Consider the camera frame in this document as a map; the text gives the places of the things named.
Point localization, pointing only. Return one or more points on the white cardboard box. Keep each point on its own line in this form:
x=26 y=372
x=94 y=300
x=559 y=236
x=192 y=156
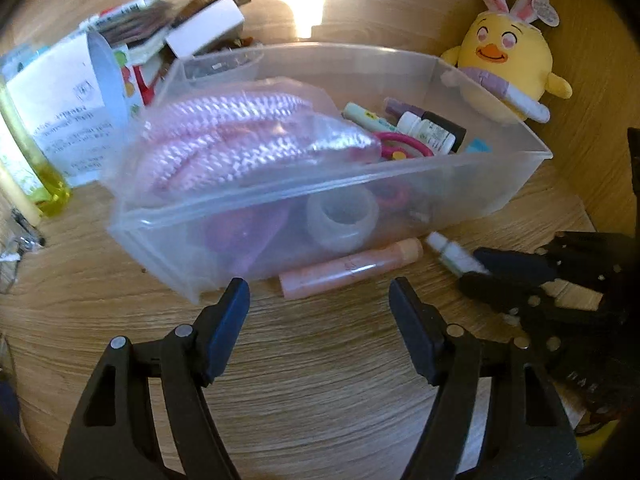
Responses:
x=205 y=27

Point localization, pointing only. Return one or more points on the yellow cloth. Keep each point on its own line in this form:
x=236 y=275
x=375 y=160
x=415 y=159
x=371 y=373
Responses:
x=597 y=437

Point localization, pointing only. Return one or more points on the clear plastic storage bin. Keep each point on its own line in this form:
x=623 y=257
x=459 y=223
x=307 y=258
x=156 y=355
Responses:
x=450 y=195

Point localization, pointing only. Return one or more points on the grey blue curved card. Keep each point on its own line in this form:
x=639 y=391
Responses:
x=107 y=75

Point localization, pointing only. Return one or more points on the purple stick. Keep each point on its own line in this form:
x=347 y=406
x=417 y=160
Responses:
x=402 y=107

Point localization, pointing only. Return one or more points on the clear tape roll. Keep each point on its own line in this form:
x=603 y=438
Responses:
x=342 y=220

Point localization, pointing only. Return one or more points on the small white tube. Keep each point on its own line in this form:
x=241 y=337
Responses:
x=452 y=255

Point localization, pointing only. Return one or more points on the yellow green liquid bottle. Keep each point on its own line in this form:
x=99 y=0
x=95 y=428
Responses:
x=42 y=180

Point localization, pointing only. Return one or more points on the pale yellow stick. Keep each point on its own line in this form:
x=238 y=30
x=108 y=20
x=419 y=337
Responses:
x=20 y=195

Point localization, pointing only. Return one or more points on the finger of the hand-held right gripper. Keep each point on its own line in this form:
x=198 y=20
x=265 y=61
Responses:
x=500 y=296
x=515 y=266

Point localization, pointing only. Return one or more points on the peach pink tube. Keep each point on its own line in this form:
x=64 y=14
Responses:
x=345 y=270

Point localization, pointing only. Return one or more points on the colourful printed carton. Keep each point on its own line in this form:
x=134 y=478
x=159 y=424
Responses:
x=132 y=80

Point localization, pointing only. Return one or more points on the white small bottle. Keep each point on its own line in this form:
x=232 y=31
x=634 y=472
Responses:
x=411 y=124

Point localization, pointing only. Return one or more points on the pile of printed packets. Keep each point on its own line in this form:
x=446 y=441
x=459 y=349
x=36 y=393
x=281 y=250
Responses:
x=130 y=17

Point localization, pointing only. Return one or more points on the pink plastic item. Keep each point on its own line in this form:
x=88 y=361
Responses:
x=245 y=235

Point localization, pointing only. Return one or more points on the black small bottle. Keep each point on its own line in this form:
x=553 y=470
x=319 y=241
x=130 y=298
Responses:
x=450 y=127

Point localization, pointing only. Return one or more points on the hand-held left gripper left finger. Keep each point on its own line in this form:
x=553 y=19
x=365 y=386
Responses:
x=227 y=332

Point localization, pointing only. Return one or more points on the yellow plush chick bunny ears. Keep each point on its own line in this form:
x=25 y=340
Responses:
x=505 y=60

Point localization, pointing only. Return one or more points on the green yellow stick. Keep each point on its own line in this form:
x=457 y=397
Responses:
x=367 y=117

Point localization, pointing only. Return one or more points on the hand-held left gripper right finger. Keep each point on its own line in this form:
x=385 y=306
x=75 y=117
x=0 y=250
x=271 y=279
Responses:
x=415 y=332

